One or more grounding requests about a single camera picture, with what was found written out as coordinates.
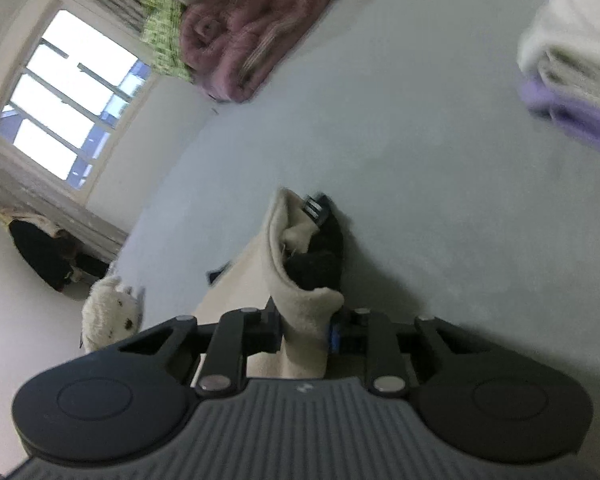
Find beige bear raglan shirt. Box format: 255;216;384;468
194;188;344;379

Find folded white purple clothes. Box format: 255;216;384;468
517;0;600;152

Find white plush dog toy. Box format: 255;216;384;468
81;275;145;353

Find dark jacket on rack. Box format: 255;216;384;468
8;219;108;292

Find grey bed sheet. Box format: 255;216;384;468
118;0;600;472

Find left grey curtain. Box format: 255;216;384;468
0;154;126;262

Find pink rolled quilt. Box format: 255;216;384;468
180;0;332;103

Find green patterned blanket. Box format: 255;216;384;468
140;0;190;80

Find window with white frame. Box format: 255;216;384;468
0;0;154;203

